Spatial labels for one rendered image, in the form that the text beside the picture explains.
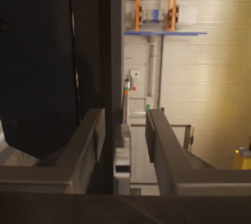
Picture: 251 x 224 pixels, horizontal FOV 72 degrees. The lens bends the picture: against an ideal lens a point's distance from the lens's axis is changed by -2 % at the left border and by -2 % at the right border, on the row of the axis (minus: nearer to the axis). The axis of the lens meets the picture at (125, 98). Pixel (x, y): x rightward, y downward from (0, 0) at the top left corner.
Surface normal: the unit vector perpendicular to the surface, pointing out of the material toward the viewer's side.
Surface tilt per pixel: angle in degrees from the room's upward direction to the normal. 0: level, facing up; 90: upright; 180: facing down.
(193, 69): 90
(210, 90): 90
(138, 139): 90
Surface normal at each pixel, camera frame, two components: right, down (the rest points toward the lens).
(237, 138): -0.01, 0.29
